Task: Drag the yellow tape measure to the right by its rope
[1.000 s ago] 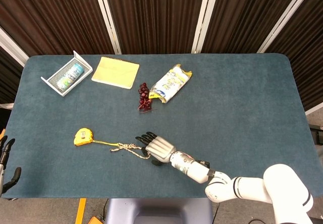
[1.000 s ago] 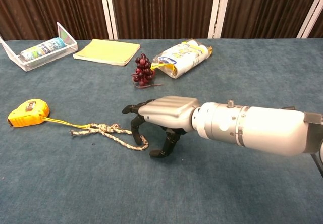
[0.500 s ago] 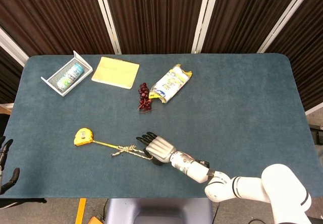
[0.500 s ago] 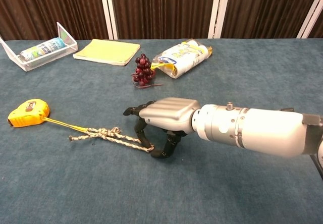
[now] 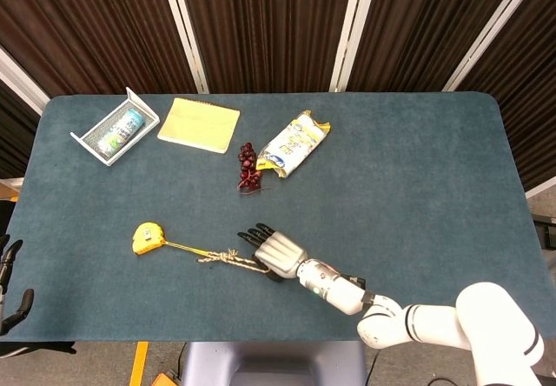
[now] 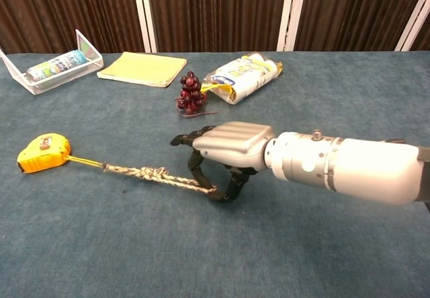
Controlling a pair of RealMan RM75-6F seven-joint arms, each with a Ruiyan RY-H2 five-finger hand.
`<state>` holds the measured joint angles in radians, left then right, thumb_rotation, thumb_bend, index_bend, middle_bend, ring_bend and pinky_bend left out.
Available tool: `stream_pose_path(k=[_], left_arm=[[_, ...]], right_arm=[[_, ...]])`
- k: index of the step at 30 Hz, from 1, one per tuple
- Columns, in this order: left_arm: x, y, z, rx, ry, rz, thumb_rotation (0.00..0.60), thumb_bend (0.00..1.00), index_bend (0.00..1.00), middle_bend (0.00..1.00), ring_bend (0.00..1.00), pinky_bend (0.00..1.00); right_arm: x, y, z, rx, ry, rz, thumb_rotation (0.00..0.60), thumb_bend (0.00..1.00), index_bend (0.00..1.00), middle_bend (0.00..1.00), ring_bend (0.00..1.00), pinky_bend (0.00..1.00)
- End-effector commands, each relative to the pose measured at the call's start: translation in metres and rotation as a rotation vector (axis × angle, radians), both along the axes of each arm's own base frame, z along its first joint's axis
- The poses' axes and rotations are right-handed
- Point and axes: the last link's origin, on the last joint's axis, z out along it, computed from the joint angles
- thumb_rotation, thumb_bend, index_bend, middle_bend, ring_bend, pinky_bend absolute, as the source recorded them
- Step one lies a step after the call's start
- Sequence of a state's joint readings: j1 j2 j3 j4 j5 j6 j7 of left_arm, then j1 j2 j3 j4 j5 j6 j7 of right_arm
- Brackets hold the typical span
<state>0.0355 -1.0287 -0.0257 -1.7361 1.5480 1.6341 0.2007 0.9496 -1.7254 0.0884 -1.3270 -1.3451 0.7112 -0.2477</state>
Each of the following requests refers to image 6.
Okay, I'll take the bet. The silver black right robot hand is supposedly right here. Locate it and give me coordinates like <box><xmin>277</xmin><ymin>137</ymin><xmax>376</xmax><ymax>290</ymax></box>
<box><xmin>170</xmin><ymin>121</ymin><xmax>277</xmax><ymax>205</ymax></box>

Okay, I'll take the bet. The braided beige rope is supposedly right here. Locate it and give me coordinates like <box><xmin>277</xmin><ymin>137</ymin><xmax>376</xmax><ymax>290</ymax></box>
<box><xmin>62</xmin><ymin>155</ymin><xmax>218</xmax><ymax>196</ymax></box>

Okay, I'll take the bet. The yellow tape measure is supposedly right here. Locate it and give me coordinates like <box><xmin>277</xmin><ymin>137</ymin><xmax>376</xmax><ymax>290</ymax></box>
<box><xmin>17</xmin><ymin>132</ymin><xmax>73</xmax><ymax>175</ymax></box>

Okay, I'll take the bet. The dark red grape bunch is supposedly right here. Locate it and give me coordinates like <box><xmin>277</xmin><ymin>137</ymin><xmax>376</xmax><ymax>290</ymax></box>
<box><xmin>175</xmin><ymin>70</ymin><xmax>216</xmax><ymax>118</ymax></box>

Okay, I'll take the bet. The plastic bag of rolls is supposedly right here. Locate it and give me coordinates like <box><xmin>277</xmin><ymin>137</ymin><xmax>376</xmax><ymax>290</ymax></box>
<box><xmin>200</xmin><ymin>52</ymin><xmax>284</xmax><ymax>105</ymax></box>

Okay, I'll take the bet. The pale yellow notepad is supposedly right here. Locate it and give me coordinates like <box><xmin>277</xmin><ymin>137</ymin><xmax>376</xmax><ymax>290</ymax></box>
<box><xmin>96</xmin><ymin>51</ymin><xmax>188</xmax><ymax>89</ymax></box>

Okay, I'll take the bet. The brown pleated curtain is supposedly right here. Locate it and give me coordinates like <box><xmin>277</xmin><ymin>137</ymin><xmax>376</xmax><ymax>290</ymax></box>
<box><xmin>0</xmin><ymin>0</ymin><xmax>430</xmax><ymax>55</ymax></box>

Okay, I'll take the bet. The printed drink can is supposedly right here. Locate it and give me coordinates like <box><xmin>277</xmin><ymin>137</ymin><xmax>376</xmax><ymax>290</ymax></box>
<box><xmin>26</xmin><ymin>50</ymin><xmax>89</xmax><ymax>83</ymax></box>

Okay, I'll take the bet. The white screen frame post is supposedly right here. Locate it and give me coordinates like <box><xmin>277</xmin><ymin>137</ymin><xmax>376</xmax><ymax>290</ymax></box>
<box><xmin>130</xmin><ymin>0</ymin><xmax>159</xmax><ymax>54</ymax></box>
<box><xmin>394</xmin><ymin>0</ymin><xmax>430</xmax><ymax>52</ymax></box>
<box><xmin>276</xmin><ymin>0</ymin><xmax>309</xmax><ymax>52</ymax></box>

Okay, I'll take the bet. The white wire mesh basket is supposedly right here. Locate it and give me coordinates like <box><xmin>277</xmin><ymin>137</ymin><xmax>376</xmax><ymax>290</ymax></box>
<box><xmin>0</xmin><ymin>29</ymin><xmax>105</xmax><ymax>96</ymax></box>

